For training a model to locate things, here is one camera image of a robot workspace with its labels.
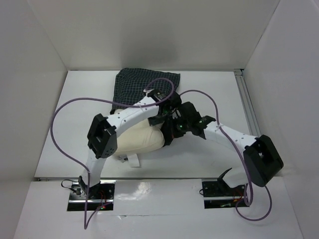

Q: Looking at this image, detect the aluminium rail right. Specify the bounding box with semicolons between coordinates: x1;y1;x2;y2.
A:
234;69;261;136

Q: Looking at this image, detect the dark plaid pillowcase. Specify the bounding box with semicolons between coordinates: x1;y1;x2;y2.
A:
113;68;180;105

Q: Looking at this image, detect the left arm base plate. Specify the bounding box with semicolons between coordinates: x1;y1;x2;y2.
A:
61;179;116;212

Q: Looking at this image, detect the cream pillow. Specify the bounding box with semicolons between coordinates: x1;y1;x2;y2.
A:
114;119;164;156

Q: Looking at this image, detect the white pillow care label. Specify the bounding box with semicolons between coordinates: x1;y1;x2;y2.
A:
119;154;140;168

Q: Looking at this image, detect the aluminium rail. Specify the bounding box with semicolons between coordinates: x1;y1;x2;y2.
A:
234;69;261;136
35;177;117;182

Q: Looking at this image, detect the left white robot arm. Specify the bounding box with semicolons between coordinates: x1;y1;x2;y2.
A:
78;89;181;199

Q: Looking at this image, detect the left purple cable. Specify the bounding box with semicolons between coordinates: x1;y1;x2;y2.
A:
49;78;175;230

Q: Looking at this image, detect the aluminium rail front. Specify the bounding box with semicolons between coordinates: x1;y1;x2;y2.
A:
35;177;117;182

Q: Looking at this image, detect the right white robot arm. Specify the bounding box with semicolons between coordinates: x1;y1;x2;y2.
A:
161;102;284;195

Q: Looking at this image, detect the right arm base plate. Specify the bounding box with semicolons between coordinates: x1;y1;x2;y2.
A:
199;179;247;209

